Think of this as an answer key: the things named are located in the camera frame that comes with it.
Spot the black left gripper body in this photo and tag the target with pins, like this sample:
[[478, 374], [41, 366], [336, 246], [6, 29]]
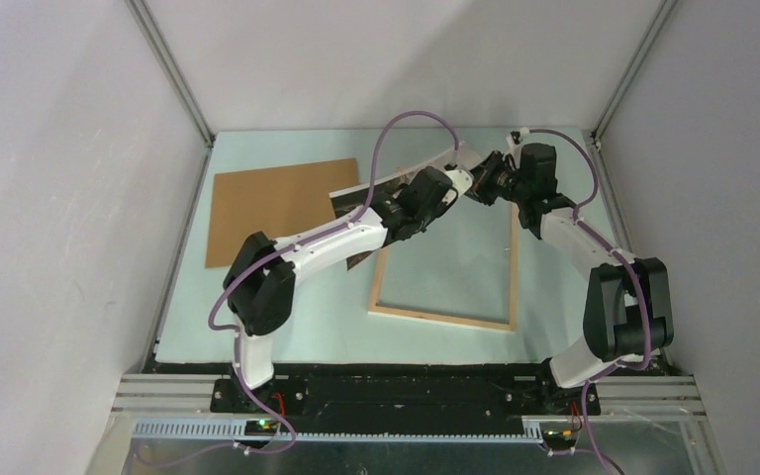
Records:
[[429, 213]]

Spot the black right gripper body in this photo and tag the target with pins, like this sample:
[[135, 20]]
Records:
[[496, 180]]

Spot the printed photo with white border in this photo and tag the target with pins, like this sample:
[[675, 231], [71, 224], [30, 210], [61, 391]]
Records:
[[363, 232]]

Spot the light wooden picture frame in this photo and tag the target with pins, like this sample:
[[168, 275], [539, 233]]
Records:
[[445, 314]]

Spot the brown backing board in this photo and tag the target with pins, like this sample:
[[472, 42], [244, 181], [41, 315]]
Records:
[[278, 201]]

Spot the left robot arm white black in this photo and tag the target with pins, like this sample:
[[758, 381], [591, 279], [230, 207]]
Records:
[[260, 287]]

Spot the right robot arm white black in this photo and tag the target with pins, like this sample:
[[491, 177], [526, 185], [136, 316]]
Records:
[[627, 313]]

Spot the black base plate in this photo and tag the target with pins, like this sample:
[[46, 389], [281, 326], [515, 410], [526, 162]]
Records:
[[410, 399]]

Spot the right aluminium corner rail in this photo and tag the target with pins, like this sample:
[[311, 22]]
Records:
[[653, 32]]

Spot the aluminium corner rail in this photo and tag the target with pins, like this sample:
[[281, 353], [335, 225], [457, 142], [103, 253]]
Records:
[[653, 32], [167, 62]]

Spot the left aluminium corner rail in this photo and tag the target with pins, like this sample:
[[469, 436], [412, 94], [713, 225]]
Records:
[[167, 62]]

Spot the front aluminium rail frame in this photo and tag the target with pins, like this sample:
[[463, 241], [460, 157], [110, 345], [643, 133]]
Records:
[[187, 418]]

